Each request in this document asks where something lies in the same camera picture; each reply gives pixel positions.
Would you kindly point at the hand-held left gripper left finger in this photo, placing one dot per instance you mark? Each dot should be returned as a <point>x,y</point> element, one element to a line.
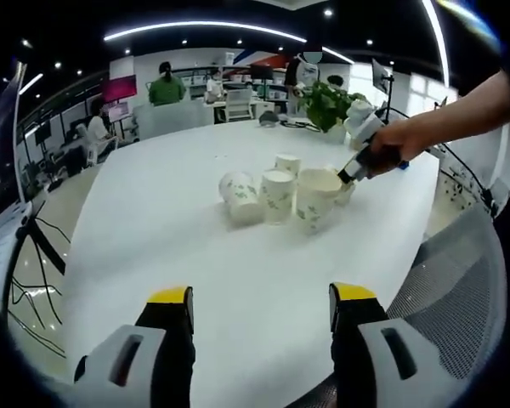
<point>102,370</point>

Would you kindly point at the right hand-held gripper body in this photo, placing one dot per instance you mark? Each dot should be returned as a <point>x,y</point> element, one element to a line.
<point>361,123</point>

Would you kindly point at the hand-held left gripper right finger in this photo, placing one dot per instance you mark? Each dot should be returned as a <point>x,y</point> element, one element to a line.
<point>374,374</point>

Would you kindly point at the person's right hand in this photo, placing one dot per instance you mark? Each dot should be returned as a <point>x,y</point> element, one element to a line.
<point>404,136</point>

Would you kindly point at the green potted plant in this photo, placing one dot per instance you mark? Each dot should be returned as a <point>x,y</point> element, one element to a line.
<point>327,104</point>

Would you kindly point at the grey rounded headset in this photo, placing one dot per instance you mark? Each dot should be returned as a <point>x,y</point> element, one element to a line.
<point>268,119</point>

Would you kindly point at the grey mesh office chair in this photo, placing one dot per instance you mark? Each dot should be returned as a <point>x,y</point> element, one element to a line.
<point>455,293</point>

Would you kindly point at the curved ceiling light strip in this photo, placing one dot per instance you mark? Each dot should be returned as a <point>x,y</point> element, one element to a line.
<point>438,34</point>
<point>204,27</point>

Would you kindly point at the white office chair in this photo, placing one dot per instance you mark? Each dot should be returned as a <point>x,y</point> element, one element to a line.
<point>239,104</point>

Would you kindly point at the white table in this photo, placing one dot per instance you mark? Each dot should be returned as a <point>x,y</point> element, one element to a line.
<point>174,246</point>

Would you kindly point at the pale grey chair back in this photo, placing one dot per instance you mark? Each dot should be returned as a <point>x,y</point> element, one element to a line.
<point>170,121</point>

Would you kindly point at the pink wall screen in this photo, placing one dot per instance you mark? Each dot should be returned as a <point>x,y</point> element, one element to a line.
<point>119,88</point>

